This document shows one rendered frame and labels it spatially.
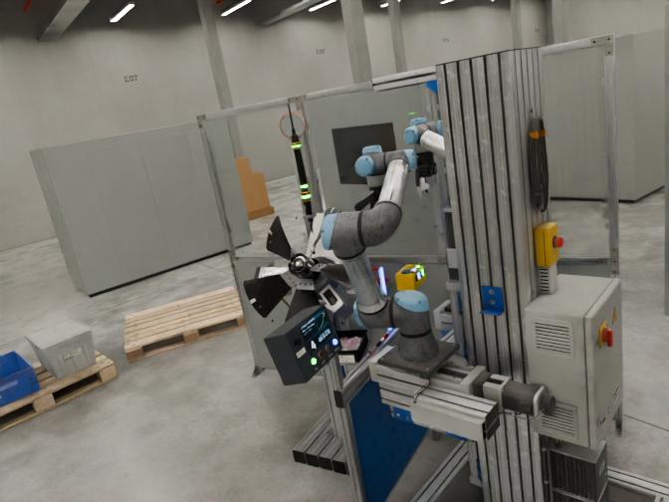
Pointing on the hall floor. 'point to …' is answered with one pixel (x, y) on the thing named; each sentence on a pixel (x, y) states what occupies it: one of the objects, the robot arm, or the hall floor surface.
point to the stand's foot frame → (322, 448)
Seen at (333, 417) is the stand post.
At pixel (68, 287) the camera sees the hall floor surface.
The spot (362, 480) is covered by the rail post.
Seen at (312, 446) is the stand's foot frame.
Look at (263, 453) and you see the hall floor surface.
